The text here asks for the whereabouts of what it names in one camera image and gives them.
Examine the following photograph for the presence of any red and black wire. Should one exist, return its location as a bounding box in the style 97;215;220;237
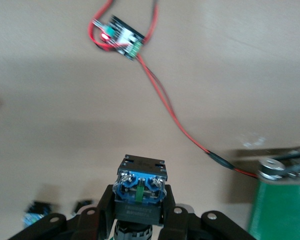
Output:
88;0;260;180

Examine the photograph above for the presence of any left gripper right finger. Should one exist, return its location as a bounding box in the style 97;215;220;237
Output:
159;184;194;240

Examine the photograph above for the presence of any small motor controller board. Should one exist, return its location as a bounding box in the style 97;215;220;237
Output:
92;14;145;62

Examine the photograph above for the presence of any green push button switch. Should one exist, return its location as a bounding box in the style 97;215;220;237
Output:
112;154;169;240

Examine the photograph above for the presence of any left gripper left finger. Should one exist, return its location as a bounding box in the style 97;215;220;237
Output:
73;184;117;240

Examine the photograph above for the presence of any yellow push button switch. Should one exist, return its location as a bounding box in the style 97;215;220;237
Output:
23;201;52;228
73;199;95;213

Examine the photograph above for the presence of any green conveyor belt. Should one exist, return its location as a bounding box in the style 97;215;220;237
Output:
247;146;300;240

